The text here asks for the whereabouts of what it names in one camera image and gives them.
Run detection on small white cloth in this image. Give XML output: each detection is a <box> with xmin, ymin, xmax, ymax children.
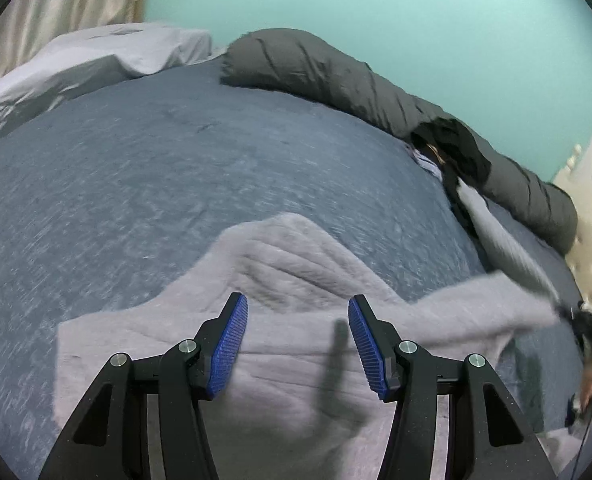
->
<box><xmin>415</xmin><ymin>146</ymin><xmax>445</xmax><ymax>182</ymax></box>

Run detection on beige striped curtain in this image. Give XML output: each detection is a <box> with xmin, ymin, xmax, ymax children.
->
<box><xmin>0</xmin><ymin>0</ymin><xmax>149</xmax><ymax>96</ymax></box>

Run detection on grey fleece pants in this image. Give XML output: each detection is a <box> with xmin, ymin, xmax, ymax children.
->
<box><xmin>55</xmin><ymin>180</ymin><xmax>567</xmax><ymax>480</ymax></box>

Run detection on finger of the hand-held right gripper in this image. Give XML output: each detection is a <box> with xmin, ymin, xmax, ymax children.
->
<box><xmin>555</xmin><ymin>297</ymin><xmax>584</xmax><ymax>323</ymax></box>

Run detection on black cable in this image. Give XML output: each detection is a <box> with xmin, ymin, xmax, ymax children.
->
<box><xmin>568</xmin><ymin>395</ymin><xmax>592</xmax><ymax>480</ymax></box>

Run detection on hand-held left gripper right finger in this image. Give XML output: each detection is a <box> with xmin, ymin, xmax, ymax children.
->
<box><xmin>347</xmin><ymin>294</ymin><xmax>557</xmax><ymax>480</ymax></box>

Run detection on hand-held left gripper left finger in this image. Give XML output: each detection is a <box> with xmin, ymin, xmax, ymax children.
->
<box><xmin>38</xmin><ymin>292</ymin><xmax>249</xmax><ymax>480</ymax></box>

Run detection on light grey pillow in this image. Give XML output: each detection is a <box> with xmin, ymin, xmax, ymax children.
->
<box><xmin>0</xmin><ymin>22</ymin><xmax>213</xmax><ymax>156</ymax></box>

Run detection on rolled dark grey duvet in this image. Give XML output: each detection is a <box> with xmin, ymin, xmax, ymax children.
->
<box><xmin>219</xmin><ymin>28</ymin><xmax>579</xmax><ymax>256</ymax></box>

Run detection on black garment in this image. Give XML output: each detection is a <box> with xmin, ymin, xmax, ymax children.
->
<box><xmin>410</xmin><ymin>116</ymin><xmax>492</xmax><ymax>241</ymax></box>

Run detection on blue patterned bed sheet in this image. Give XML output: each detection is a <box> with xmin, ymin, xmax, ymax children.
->
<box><xmin>0</xmin><ymin>55</ymin><xmax>592</xmax><ymax>480</ymax></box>

